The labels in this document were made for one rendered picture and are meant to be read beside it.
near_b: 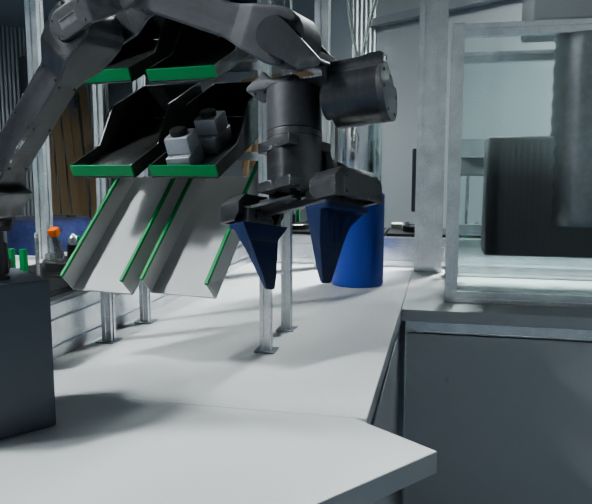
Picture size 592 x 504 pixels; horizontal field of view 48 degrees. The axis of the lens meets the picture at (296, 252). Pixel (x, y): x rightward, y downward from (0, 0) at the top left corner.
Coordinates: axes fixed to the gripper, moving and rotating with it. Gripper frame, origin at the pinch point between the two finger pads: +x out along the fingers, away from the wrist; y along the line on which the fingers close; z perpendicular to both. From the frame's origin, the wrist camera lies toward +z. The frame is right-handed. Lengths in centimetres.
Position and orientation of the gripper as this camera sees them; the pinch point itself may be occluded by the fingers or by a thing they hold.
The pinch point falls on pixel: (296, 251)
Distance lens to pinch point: 66.6
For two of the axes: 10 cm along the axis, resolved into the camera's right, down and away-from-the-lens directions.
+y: -6.6, 1.1, 7.4
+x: 0.1, 9.9, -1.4
